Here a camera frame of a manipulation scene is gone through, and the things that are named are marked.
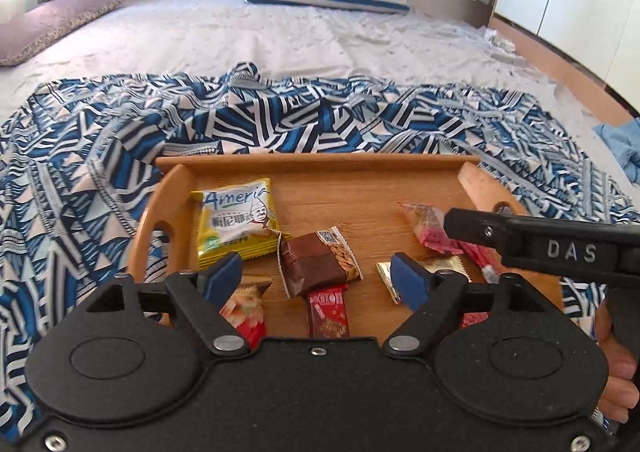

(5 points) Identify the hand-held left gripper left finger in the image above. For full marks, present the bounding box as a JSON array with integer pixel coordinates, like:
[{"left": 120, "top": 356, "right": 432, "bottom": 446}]
[{"left": 97, "top": 252, "right": 251, "bottom": 358}]

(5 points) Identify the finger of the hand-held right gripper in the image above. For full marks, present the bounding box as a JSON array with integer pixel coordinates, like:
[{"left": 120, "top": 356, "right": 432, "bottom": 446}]
[{"left": 444, "top": 207, "right": 506, "bottom": 251}]

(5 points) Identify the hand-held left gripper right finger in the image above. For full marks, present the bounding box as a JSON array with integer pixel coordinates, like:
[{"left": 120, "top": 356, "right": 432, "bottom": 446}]
[{"left": 382, "top": 253, "right": 546, "bottom": 358}]

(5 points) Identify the gold snack packet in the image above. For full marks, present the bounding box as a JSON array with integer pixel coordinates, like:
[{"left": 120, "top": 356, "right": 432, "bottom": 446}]
[{"left": 375, "top": 255, "right": 472, "bottom": 306}]

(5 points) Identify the clear red-edged cracker packet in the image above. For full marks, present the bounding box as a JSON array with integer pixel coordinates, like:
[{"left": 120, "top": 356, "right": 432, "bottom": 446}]
[{"left": 398, "top": 202, "right": 465, "bottom": 254}]

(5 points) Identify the yellow snack packet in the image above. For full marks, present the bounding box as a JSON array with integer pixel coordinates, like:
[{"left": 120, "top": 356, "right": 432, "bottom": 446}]
[{"left": 191, "top": 177, "right": 284, "bottom": 269}]

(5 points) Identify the dark red snack packet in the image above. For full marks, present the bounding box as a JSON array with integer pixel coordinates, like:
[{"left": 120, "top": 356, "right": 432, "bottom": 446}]
[{"left": 306, "top": 283, "right": 351, "bottom": 338}]

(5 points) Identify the brown chocolate snack packet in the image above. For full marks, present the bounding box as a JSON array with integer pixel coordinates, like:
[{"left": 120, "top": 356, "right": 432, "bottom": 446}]
[{"left": 278, "top": 227, "right": 364, "bottom": 299}]

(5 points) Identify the wooden tray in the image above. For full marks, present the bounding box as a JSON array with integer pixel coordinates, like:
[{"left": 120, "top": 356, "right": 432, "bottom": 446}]
[{"left": 127, "top": 153, "right": 564, "bottom": 339}]

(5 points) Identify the person's right hand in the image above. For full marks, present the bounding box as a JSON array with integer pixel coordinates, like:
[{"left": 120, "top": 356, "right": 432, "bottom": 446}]
[{"left": 594, "top": 299, "right": 640, "bottom": 424}]

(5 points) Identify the small red candy packet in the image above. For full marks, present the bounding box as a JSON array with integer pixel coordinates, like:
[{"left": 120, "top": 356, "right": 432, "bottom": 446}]
[{"left": 456, "top": 241, "right": 502, "bottom": 284}]

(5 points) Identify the puffed red snack packet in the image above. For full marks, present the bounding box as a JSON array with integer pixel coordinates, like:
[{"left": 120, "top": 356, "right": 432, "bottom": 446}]
[{"left": 220, "top": 276, "right": 274, "bottom": 351}]

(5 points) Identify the light blue cloth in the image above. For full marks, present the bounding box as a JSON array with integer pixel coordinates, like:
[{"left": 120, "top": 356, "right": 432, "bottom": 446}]
[{"left": 593, "top": 119, "right": 640, "bottom": 174}]

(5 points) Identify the blue patterned blanket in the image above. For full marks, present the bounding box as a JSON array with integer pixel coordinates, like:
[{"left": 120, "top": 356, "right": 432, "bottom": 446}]
[{"left": 0, "top": 62, "right": 640, "bottom": 444}]

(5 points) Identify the grey bed sheet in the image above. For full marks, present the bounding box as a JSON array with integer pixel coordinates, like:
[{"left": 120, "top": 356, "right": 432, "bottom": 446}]
[{"left": 0, "top": 0, "right": 640, "bottom": 183}]

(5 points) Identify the purple pillow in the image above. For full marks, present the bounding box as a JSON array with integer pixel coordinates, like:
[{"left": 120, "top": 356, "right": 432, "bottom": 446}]
[{"left": 0, "top": 0, "right": 129, "bottom": 68}]

